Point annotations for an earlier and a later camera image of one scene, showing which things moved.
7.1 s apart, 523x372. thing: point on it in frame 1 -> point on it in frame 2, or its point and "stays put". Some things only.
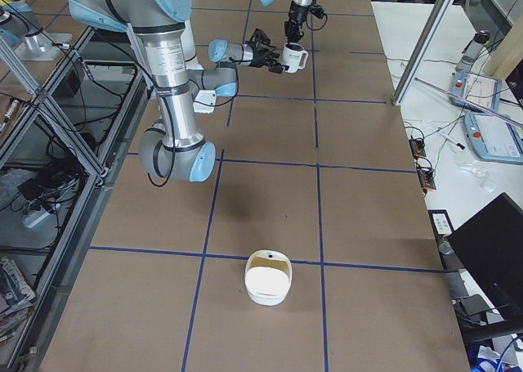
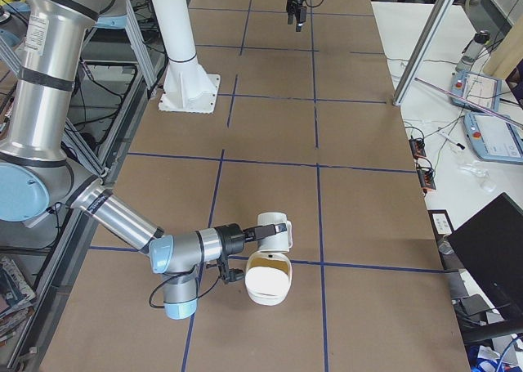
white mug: (294, 56) -> (280, 242)
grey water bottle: (470, 56) stays put
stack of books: (16, 299) stays put
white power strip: (34, 218) stays put
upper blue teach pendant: (483, 90) stays put
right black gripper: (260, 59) -> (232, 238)
